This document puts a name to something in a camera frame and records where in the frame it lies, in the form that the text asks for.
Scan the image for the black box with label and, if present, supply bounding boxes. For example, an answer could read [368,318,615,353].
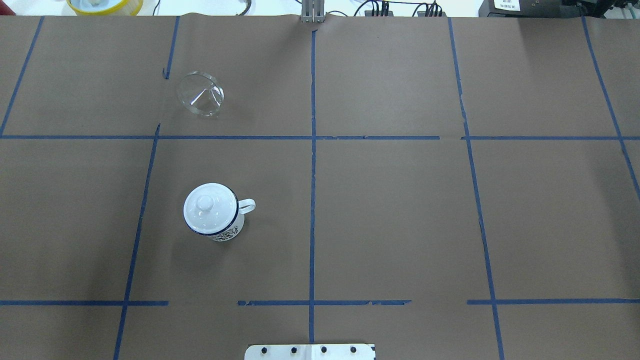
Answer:
[478,0,584,19]

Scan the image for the white cup lid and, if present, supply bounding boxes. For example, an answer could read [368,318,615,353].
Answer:
[182,183,239,236]

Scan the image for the white enamel cup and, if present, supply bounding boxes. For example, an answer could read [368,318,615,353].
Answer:
[187,197,256,242]

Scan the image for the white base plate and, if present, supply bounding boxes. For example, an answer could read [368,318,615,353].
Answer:
[244,343,377,360]

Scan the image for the brown paper table cover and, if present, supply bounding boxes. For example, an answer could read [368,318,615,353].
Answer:
[1,13,639,360]

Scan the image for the yellow tape roll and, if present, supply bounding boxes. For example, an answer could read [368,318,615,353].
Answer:
[66,0,144,16]

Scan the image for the clear glass funnel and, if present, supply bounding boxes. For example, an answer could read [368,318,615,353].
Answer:
[177,71,226,117]

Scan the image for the aluminium frame post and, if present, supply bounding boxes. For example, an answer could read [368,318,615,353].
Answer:
[299,0,326,23]

